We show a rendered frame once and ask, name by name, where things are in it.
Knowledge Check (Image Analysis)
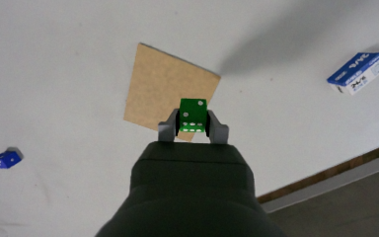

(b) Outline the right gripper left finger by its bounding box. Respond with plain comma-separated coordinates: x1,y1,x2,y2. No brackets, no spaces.
157,108,181,143

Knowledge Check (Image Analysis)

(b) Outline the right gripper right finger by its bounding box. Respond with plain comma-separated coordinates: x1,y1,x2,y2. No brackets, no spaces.
205,110,229,145

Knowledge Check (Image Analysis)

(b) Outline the green die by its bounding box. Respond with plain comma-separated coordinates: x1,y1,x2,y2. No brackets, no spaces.
178,98,208,134

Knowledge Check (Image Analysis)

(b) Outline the tan square mat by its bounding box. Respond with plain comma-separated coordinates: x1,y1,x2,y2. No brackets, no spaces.
123,42,222,143

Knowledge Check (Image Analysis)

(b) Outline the blue die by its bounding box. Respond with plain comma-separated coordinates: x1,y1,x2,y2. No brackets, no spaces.
0,146,25,170

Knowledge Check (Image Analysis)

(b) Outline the white table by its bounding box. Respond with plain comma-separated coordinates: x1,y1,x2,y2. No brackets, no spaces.
0,0,379,237

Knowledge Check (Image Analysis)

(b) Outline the small white box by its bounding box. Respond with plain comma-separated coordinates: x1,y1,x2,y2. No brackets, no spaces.
326,51,379,97

